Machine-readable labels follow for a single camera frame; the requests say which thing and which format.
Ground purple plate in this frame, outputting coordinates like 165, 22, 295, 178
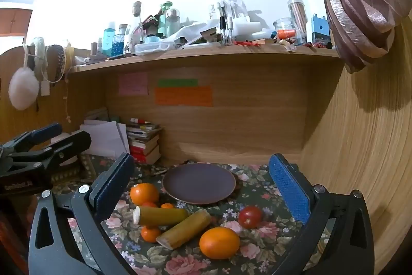
162, 163, 237, 205

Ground red tomato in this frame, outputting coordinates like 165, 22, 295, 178
238, 206, 263, 229

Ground blue box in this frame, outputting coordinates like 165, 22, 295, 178
311, 14, 329, 47

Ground pink sticky note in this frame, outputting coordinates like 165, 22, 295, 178
118, 72, 149, 97

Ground pale green bottle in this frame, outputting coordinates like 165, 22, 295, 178
166, 9, 181, 37

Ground orange with white sticker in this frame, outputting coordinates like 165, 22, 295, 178
199, 227, 241, 260

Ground tall clear canister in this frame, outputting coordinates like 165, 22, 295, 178
287, 0, 306, 44

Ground large orange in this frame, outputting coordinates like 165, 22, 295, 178
130, 183, 160, 206

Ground wooden shelf board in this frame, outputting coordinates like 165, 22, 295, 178
67, 43, 345, 73

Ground knotted pink curtain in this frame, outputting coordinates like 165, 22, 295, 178
270, 0, 412, 74

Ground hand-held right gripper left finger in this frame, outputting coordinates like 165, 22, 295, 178
28, 153, 136, 275

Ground jar of blue beads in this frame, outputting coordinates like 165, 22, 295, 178
112, 33, 126, 57

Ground green sticky note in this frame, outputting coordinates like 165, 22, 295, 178
158, 79, 199, 87

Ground white fluffy puff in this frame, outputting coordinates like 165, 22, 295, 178
8, 67, 39, 110

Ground stack of books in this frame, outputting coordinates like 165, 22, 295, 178
125, 117, 163, 164

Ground orange sticky note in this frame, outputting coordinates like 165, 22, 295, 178
155, 86, 213, 107

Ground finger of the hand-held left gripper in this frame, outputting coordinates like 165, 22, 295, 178
0, 123, 63, 156
6, 131, 92, 171

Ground clear bottle with cork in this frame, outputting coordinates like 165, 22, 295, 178
129, 1, 143, 47

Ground white fuzzy headband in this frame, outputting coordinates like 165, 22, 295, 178
32, 37, 49, 81

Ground clear cosmetics organizer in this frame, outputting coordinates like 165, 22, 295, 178
209, 0, 250, 44

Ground white papers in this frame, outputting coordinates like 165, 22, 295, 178
79, 121, 130, 158

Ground yellow banana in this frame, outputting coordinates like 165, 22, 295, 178
156, 209, 212, 250

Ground dark hairbrush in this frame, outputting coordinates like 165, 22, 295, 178
47, 45, 66, 82

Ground green pump bottle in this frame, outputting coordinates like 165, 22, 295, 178
159, 2, 174, 37

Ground blue liquid bottle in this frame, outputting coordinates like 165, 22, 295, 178
103, 22, 116, 57

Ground white plastic container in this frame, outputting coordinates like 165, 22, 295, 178
134, 41, 176, 55

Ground white plastic bag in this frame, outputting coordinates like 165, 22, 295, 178
167, 22, 210, 44

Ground floral tablecloth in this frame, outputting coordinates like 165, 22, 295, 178
51, 153, 332, 275

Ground glass jar with orange contents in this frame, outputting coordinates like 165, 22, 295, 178
273, 18, 298, 44

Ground white foam box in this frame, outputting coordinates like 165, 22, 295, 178
232, 21, 261, 37

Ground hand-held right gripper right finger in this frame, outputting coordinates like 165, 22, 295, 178
269, 153, 375, 275

